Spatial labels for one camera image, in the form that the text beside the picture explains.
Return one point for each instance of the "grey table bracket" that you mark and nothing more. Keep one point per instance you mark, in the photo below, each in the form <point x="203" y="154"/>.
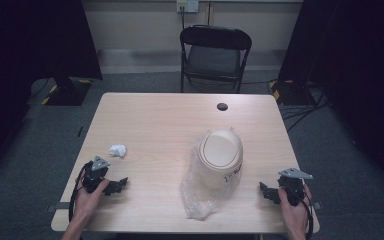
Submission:
<point x="57" y="207"/>
<point x="317" y="205"/>

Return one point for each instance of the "black folding chair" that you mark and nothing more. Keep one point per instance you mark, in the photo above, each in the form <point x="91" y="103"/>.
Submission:
<point x="213" y="60"/>

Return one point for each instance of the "black yellow-striped stand base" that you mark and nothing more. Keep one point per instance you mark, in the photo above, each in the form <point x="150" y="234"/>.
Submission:
<point x="290" y="93"/>
<point x="66" y="93"/>

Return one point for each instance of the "person's right hand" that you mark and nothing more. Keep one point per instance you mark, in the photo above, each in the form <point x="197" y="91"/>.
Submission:
<point x="295" y="215"/>

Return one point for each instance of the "person's left hand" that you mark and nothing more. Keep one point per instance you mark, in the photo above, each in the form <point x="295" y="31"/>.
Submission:
<point x="86" y="201"/>

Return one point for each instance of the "white wall socket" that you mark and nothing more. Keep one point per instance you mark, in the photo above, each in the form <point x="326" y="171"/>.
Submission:
<point x="187" y="5"/>

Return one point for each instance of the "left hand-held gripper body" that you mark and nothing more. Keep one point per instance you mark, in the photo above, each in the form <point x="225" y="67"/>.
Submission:
<point x="95" y="175"/>

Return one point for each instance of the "light wooden table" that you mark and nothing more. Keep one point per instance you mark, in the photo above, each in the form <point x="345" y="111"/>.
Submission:
<point x="153" y="133"/>

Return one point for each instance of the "white trash can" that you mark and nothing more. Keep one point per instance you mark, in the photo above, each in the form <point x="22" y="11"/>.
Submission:
<point x="220" y="153"/>

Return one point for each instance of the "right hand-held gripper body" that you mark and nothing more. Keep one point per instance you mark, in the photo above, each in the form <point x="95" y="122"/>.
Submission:
<point x="293" y="188"/>

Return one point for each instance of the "clear plastic bag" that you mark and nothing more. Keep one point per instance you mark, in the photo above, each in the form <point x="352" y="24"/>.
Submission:
<point x="196" y="203"/>

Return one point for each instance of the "crumpled white paper ball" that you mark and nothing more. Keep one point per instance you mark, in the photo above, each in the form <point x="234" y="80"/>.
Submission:
<point x="117" y="150"/>

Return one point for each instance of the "black curtain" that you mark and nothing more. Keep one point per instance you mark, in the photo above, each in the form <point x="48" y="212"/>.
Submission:
<point x="356" y="66"/>
<point x="30" y="40"/>

